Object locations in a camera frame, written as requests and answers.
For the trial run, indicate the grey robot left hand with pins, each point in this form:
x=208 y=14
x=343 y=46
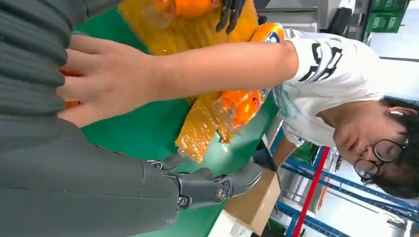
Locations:
x=230 y=13

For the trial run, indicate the person's hand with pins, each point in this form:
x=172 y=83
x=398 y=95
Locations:
x=114 y=78

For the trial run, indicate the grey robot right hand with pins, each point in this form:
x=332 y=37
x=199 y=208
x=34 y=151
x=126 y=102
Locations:
x=82 y=189

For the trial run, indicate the yellow plastic sheet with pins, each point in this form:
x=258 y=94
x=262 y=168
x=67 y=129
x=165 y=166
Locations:
x=196 y=39

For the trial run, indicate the green mat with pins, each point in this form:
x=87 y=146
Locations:
x=147 y=130

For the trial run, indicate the robot right arm ribbed sleeve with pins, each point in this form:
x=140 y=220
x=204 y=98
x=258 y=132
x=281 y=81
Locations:
x=29 y=59

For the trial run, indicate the person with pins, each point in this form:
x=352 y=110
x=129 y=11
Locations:
x=327 y=81

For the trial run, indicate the green crate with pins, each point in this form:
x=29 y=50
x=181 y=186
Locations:
x=386 y=19

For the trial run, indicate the cardboard box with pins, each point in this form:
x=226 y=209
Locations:
x=253 y=202

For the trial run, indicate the red pole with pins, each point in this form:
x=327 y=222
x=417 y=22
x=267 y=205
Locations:
x=309 y=199

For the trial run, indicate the black-rimmed glasses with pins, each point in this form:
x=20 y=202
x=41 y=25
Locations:
x=381 y=157

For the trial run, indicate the blue metal rack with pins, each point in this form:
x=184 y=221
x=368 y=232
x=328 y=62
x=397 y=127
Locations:
x=327 y=225

